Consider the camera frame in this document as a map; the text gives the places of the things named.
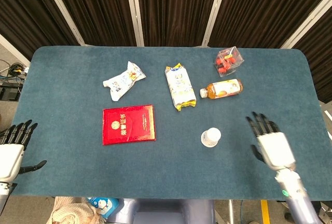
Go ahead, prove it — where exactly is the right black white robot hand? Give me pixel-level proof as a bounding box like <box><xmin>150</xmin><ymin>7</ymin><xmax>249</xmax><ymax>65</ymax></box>
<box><xmin>245</xmin><ymin>111</ymin><xmax>297</xmax><ymax>171</ymax></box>

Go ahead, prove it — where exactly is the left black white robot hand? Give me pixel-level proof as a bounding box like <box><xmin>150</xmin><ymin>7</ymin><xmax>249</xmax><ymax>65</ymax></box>
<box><xmin>0</xmin><ymin>119</ymin><xmax>48</xmax><ymax>183</ymax></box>

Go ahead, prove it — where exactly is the white paper cup blue print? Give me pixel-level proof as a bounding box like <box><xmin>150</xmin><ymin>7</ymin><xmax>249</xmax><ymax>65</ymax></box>
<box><xmin>200</xmin><ymin>127</ymin><xmax>222</xmax><ymax>148</ymax></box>

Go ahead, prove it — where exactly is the black equipment box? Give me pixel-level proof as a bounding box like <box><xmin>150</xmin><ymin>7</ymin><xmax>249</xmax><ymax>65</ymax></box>
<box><xmin>0</xmin><ymin>82</ymin><xmax>24</xmax><ymax>102</ymax></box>

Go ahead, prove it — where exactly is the orange juice bottle white cap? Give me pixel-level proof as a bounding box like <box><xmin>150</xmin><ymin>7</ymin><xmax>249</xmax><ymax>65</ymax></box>
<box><xmin>199</xmin><ymin>78</ymin><xmax>244</xmax><ymax>100</ymax></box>

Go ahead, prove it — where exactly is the beige knitted cloth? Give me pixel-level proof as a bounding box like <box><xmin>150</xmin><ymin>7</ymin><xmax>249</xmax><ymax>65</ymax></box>
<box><xmin>51</xmin><ymin>197</ymin><xmax>103</xmax><ymax>224</ymax></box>

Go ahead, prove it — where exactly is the dark brown curtain panel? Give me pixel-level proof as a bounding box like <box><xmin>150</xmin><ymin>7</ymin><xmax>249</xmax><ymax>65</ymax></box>
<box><xmin>0</xmin><ymin>0</ymin><xmax>80</xmax><ymax>60</ymax></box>
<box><xmin>49</xmin><ymin>0</ymin><xmax>137</xmax><ymax>47</ymax></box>
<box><xmin>135</xmin><ymin>0</ymin><xmax>222</xmax><ymax>47</ymax></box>
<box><xmin>209</xmin><ymin>0</ymin><xmax>332</xmax><ymax>49</ymax></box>
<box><xmin>293</xmin><ymin>20</ymin><xmax>332</xmax><ymax>104</ymax></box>

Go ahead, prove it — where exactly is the clear box with red parts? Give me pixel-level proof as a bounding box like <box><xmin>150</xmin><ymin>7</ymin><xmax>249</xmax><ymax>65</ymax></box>
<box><xmin>213</xmin><ymin>46</ymin><xmax>245</xmax><ymax>78</ymax></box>

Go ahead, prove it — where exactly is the blue white printed package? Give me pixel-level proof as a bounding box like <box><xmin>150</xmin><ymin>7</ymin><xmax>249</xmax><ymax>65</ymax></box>
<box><xmin>87</xmin><ymin>197</ymin><xmax>120</xmax><ymax>219</ymax></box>

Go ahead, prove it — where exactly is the white yellow biscuit pack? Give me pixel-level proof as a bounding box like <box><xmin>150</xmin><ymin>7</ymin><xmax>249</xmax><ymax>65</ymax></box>
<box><xmin>165</xmin><ymin>63</ymin><xmax>197</xmax><ymax>113</ymax></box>

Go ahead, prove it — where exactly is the blue felt table cloth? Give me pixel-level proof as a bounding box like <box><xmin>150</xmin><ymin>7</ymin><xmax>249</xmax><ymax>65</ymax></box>
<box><xmin>11</xmin><ymin>45</ymin><xmax>332</xmax><ymax>201</ymax></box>

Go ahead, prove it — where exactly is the red certificate book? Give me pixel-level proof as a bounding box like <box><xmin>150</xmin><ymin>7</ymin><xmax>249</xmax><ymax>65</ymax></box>
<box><xmin>102</xmin><ymin>104</ymin><xmax>157</xmax><ymax>146</ymax></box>

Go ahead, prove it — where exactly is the grey blue robot torso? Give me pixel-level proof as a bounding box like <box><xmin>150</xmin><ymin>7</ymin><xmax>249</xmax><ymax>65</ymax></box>
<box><xmin>107</xmin><ymin>198</ymin><xmax>216</xmax><ymax>224</ymax></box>

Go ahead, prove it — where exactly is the white crumpled snack bag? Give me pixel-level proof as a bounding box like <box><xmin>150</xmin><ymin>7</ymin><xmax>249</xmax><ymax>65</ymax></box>
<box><xmin>102</xmin><ymin>61</ymin><xmax>147</xmax><ymax>102</ymax></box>

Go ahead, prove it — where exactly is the black yellow cable bundle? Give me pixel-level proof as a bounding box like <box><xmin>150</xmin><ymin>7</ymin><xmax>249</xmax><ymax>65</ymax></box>
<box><xmin>7</xmin><ymin>62</ymin><xmax>26</xmax><ymax>77</ymax></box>

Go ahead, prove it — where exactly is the white partition post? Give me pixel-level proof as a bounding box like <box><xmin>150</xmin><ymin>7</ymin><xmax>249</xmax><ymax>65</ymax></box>
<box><xmin>123</xmin><ymin>0</ymin><xmax>145</xmax><ymax>47</ymax></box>
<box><xmin>40</xmin><ymin>0</ymin><xmax>88</xmax><ymax>46</ymax></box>
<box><xmin>201</xmin><ymin>0</ymin><xmax>230</xmax><ymax>48</ymax></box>
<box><xmin>280</xmin><ymin>0</ymin><xmax>332</xmax><ymax>50</ymax></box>
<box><xmin>0</xmin><ymin>34</ymin><xmax>31</xmax><ymax>67</ymax></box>

